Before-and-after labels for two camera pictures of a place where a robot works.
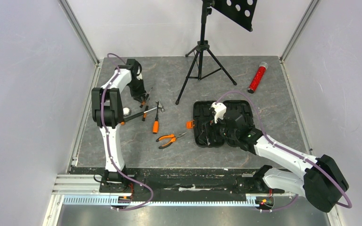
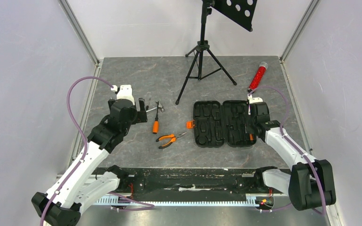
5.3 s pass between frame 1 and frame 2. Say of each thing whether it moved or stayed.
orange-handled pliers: stayed
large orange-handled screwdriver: stayed
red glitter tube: stayed
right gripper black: moved
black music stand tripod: stayed
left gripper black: moved
